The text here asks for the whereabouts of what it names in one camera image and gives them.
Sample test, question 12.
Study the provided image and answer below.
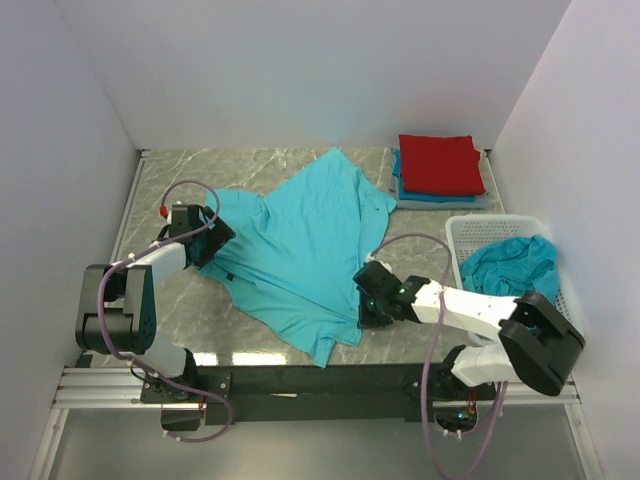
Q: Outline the teal t-shirt in basket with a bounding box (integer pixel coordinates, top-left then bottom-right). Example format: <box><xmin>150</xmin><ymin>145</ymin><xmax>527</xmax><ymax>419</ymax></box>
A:
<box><xmin>459</xmin><ymin>235</ymin><xmax>560</xmax><ymax>304</ymax></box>

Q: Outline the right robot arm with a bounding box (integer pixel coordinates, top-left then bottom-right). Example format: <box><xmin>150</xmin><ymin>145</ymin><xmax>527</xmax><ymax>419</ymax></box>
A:
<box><xmin>353</xmin><ymin>260</ymin><xmax>585</xmax><ymax>399</ymax></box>

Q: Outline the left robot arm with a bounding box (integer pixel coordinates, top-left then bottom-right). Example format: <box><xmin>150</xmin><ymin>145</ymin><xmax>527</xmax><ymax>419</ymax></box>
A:
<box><xmin>75</xmin><ymin>204</ymin><xmax>235</xmax><ymax>402</ymax></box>

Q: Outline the red folded t-shirt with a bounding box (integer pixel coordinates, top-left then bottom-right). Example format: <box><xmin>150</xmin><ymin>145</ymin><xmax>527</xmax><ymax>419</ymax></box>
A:
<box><xmin>399</xmin><ymin>134</ymin><xmax>486</xmax><ymax>197</ymax></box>

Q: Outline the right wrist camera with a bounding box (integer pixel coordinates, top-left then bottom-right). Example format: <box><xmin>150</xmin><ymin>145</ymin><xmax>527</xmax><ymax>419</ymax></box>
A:
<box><xmin>365</xmin><ymin>253</ymin><xmax>391</xmax><ymax>269</ymax></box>

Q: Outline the black base beam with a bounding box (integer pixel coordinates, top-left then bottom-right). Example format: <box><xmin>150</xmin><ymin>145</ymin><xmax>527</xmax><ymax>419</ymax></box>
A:
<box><xmin>139</xmin><ymin>362</ymin><xmax>501</xmax><ymax>432</ymax></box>

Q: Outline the white plastic basket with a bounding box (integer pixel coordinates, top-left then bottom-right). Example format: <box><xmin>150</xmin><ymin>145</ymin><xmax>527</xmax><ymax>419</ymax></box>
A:
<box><xmin>439</xmin><ymin>214</ymin><xmax>583</xmax><ymax>347</ymax></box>

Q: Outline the aluminium rail frame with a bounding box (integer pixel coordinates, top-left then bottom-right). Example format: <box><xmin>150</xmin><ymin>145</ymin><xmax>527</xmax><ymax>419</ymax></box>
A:
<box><xmin>52</xmin><ymin>149</ymin><xmax>201</xmax><ymax>411</ymax></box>

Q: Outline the grey-blue folded t-shirt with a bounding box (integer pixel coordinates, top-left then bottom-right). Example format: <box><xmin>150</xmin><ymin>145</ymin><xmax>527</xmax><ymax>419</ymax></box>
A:
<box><xmin>388</xmin><ymin>177</ymin><xmax>489</xmax><ymax>211</ymax></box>

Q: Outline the light blue t-shirt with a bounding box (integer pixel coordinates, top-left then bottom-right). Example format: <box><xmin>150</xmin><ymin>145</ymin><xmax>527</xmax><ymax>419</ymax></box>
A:
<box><xmin>200</xmin><ymin>148</ymin><xmax>396</xmax><ymax>367</ymax></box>

